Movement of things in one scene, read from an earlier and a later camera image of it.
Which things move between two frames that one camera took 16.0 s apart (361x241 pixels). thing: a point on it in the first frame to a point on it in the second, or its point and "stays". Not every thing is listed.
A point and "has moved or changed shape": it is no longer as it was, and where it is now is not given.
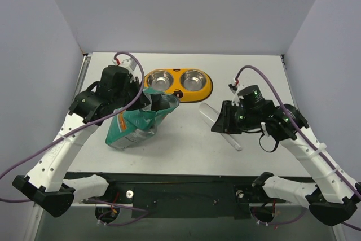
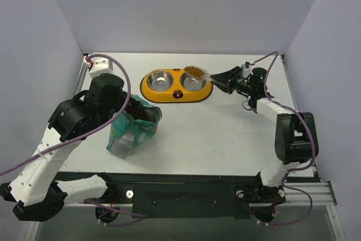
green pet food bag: [129, 126] has moved or changed shape
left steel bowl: [159, 79] stays
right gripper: [225, 116] to [231, 80]
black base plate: [180, 195] stays
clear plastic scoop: [209, 114] to [197, 72]
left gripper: [144, 100] to [131, 103]
